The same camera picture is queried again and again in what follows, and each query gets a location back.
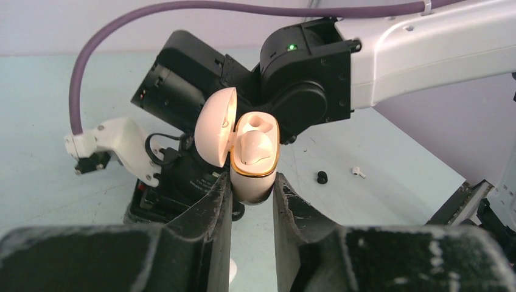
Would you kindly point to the beige earbud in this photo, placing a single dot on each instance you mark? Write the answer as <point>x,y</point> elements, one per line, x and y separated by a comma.
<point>254,147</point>

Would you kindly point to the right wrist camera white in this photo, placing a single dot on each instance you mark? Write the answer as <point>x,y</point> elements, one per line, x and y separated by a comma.
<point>121,139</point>

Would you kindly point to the black earbud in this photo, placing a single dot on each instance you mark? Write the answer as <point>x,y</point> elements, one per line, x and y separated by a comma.
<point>322,177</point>

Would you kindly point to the beige earbud case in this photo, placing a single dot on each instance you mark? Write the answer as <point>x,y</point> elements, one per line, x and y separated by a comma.
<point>217,136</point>

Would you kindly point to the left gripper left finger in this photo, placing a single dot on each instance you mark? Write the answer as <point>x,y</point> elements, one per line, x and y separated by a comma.
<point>189,253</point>

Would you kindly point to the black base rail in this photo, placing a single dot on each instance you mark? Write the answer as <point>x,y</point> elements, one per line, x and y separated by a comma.
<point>462,204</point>

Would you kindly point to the white earbud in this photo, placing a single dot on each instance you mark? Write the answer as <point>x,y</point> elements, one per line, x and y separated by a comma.
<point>357,172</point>

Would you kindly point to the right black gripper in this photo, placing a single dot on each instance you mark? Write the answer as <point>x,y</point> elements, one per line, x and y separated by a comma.
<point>182,183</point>

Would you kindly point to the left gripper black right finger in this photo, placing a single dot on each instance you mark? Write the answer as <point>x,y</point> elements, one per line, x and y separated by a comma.
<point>315,253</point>

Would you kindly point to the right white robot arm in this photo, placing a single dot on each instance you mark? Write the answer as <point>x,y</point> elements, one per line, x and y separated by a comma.
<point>309,73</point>

